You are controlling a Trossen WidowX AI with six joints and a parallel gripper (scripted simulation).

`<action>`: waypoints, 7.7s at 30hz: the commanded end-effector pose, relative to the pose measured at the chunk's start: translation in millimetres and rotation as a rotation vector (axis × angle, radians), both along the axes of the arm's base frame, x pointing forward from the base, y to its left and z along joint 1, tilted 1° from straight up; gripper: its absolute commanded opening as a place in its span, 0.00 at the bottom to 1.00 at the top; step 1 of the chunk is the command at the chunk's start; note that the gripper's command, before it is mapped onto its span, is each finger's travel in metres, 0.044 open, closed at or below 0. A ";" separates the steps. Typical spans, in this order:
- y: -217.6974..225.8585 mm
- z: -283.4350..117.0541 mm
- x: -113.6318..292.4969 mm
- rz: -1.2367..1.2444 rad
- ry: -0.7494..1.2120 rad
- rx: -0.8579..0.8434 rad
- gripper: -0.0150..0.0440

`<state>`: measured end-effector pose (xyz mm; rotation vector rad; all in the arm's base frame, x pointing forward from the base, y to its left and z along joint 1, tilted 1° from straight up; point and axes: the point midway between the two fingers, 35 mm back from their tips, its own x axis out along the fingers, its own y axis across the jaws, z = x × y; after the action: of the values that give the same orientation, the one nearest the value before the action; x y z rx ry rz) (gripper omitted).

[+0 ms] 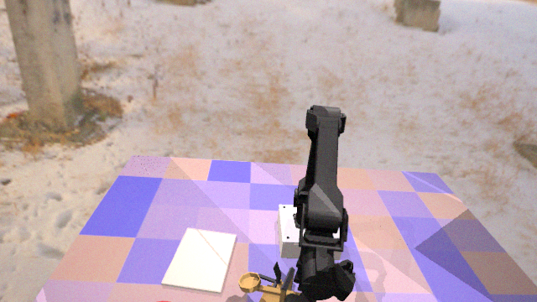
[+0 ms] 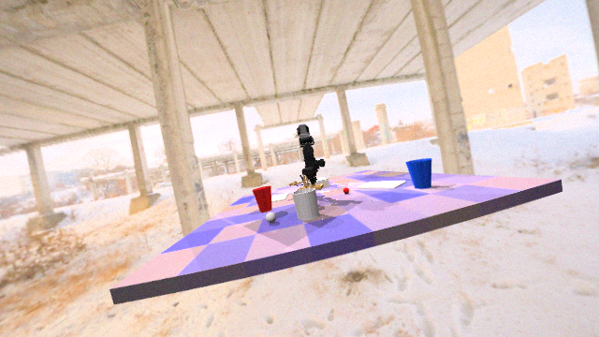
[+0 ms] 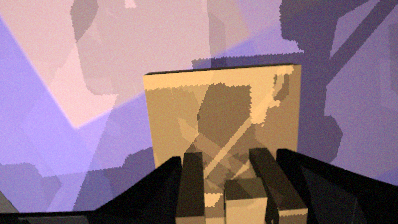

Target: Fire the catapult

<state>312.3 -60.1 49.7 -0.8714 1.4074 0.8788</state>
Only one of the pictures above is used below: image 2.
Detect blue cup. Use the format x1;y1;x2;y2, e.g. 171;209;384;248
406;158;431;188

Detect white mug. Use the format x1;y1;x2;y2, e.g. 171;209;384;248
292;188;319;221

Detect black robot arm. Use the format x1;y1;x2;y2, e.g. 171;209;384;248
297;124;326;168

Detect red plastic cup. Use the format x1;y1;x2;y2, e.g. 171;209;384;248
252;186;272;212

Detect white ball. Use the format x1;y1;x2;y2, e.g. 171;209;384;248
266;212;276;223

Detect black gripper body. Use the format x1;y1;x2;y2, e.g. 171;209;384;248
302;156;320;174

